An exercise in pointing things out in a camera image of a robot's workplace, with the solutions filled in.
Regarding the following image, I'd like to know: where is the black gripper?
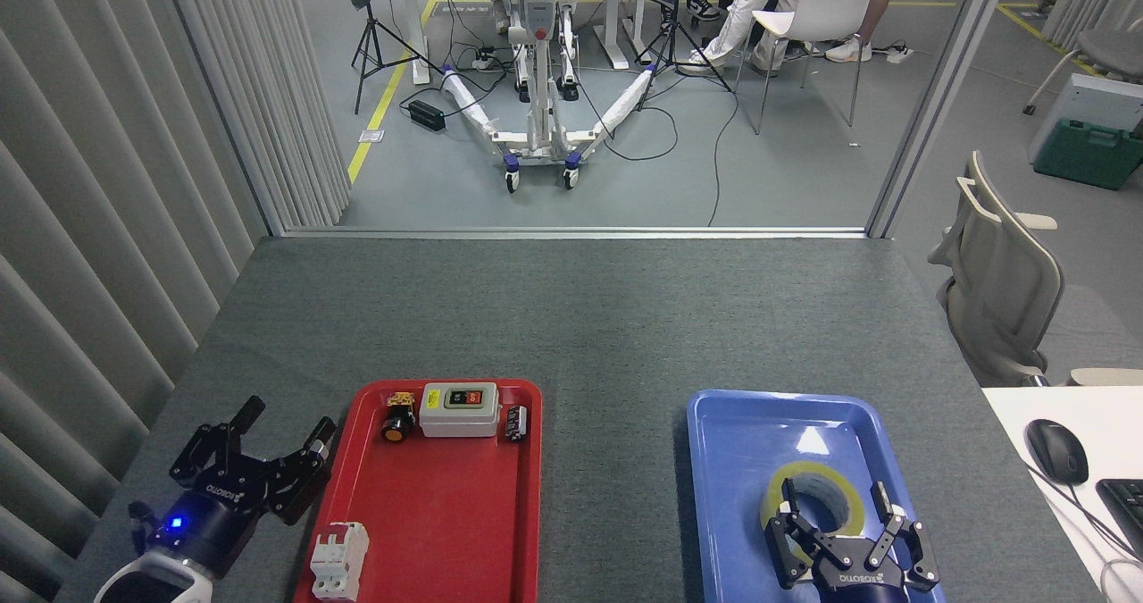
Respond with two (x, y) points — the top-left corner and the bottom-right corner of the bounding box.
(763, 477), (941, 603)
(146, 396), (338, 579)

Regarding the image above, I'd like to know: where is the yellow tape roll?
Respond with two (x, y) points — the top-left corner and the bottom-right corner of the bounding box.
(759, 462), (865, 541)

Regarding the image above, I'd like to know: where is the white circuit breaker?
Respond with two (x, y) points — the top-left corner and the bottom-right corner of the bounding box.
(310, 522), (370, 601)

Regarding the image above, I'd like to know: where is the blue plastic tray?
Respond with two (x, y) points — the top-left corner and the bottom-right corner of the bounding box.
(686, 389), (947, 603)

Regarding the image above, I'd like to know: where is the black orange push button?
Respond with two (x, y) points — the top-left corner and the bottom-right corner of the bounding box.
(381, 392), (417, 444)

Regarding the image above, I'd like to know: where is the red plastic tray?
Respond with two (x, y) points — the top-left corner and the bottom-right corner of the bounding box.
(295, 379), (543, 603)

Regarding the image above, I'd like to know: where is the white desk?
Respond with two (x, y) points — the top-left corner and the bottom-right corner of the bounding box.
(982, 386), (1143, 603)

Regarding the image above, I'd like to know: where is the black computer mouse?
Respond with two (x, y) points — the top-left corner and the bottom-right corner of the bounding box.
(1025, 419), (1090, 485)

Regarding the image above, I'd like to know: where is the black keyboard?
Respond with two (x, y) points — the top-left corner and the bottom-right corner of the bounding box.
(1096, 478), (1143, 559)

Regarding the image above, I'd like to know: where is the beige office chair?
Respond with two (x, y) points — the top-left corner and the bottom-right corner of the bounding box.
(927, 150), (1065, 388)

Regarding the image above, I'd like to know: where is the beige chair armrest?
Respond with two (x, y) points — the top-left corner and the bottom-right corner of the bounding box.
(1067, 368), (1143, 387)

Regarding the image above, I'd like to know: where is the black tripod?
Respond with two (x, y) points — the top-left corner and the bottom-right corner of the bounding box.
(353, 0), (445, 114)
(636, 0), (733, 111)

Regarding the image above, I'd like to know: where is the green plastic case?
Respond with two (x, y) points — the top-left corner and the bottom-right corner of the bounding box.
(1034, 118), (1143, 191)

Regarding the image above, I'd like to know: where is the white stand on wheels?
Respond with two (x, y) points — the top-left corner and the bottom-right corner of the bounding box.
(440, 0), (657, 193)

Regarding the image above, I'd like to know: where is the grey equipment box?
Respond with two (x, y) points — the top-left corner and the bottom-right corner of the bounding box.
(1027, 73), (1143, 164)

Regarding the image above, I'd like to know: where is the person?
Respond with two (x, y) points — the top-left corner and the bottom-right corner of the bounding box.
(676, 0), (818, 77)
(826, 0), (901, 63)

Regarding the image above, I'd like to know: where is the white plastic chair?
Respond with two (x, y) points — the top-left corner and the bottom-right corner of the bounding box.
(734, 0), (883, 135)

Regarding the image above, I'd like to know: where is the grey padded chair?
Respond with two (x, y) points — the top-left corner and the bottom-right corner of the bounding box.
(1023, 29), (1143, 115)

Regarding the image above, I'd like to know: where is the table with dark cloth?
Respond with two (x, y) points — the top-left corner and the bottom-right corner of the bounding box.
(351, 0), (681, 84)

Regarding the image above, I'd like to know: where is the grey push-button switch box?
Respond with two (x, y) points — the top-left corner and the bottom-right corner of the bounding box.
(419, 382), (501, 439)

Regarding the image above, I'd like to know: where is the black mouse cable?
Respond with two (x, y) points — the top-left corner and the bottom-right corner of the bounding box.
(1027, 465), (1143, 559)

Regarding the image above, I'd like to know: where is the black floor cable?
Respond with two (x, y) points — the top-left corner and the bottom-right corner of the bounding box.
(571, 49), (742, 227)

